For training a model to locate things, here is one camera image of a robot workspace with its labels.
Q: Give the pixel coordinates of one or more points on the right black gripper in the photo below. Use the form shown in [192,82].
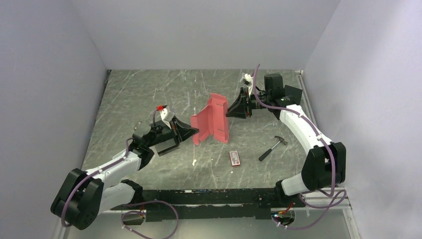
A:
[239,108]

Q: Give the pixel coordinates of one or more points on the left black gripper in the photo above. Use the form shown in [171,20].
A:
[183,131]

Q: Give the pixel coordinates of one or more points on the red cardboard paper box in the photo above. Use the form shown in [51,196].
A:
[212,120]

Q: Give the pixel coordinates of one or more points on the black box near left arm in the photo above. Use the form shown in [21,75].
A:
[164,147]

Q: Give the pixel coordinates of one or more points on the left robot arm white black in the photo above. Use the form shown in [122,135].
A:
[86,194]

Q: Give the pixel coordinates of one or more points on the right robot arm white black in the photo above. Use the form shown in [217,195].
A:
[325,162]

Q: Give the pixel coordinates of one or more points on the small red white box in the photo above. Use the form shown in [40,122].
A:
[234,158]

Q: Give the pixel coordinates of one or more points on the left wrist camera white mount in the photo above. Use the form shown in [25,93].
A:
[166,114]

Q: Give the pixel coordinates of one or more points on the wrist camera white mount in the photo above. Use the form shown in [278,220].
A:
[247,79]
[166,114]

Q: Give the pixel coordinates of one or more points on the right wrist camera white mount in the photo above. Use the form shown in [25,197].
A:
[247,79]

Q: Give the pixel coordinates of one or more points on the hammer with black handle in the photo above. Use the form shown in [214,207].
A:
[267,152]

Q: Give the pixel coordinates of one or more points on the black box near right wall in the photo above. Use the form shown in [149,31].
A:
[292,95]

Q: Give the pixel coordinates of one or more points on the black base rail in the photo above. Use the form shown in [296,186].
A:
[258,203]

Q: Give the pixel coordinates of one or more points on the aluminium frame rail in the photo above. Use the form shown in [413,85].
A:
[321,200]

